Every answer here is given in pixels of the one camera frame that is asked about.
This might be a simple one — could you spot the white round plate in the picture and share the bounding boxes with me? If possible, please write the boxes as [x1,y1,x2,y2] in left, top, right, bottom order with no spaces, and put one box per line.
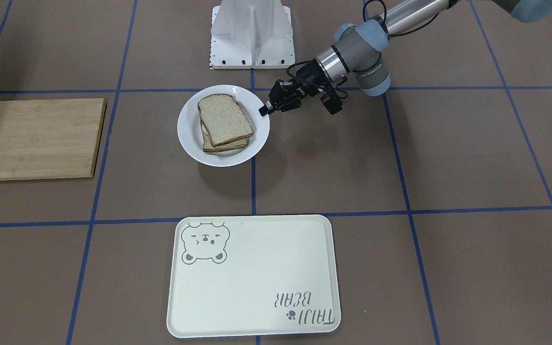
[177,84,270,167]

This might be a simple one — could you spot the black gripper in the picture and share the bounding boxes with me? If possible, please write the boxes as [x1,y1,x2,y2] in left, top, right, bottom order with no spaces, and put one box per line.
[259,58,329,116]

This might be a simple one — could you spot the bread slice under egg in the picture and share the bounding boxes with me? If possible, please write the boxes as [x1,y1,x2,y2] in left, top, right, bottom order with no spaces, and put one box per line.
[201,124,250,153]

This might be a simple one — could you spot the wooden cutting board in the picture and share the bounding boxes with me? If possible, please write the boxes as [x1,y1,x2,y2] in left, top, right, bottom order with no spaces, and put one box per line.
[0,98,107,181]

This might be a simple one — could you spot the black camera cable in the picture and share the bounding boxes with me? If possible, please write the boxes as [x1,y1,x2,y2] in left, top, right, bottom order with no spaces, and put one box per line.
[286,0,439,96]

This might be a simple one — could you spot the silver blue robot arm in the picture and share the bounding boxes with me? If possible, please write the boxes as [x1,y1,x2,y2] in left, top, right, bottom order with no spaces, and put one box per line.
[259,0,456,116]

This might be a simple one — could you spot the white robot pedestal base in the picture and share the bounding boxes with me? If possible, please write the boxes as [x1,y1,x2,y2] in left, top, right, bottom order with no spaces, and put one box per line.
[209,0,296,69]

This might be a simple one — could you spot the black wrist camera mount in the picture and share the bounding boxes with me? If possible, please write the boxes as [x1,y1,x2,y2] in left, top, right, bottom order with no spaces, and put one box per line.
[320,77,348,115]

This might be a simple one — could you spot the white bread slice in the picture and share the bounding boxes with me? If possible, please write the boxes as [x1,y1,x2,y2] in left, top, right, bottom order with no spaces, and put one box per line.
[197,93,254,147]

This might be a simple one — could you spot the cream bear serving tray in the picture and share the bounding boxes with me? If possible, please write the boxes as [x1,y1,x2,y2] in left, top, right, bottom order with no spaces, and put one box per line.
[166,214,342,338]

